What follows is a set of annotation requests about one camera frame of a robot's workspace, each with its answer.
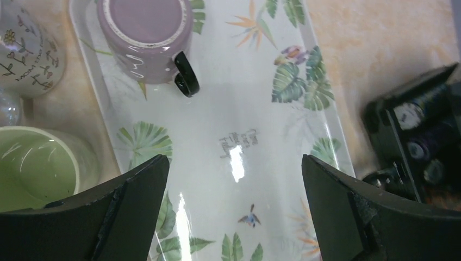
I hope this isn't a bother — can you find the lilac mug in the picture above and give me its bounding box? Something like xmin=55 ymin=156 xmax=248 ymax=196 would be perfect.
xmin=96 ymin=0 xmax=200 ymax=97

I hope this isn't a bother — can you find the floral white serving tray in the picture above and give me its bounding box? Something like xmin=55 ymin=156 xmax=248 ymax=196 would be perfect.
xmin=69 ymin=1 xmax=354 ymax=260

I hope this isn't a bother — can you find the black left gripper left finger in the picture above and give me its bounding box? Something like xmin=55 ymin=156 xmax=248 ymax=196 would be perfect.
xmin=1 ymin=154 xmax=170 ymax=260

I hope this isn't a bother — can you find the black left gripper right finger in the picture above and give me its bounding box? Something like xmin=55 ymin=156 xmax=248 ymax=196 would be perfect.
xmin=302 ymin=154 xmax=460 ymax=260

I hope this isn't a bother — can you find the light green mug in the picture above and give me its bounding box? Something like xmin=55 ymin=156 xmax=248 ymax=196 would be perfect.
xmin=1 ymin=126 xmax=101 ymax=212

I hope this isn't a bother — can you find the black poker chip case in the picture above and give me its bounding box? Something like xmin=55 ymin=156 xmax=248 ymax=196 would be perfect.
xmin=362 ymin=63 xmax=460 ymax=211

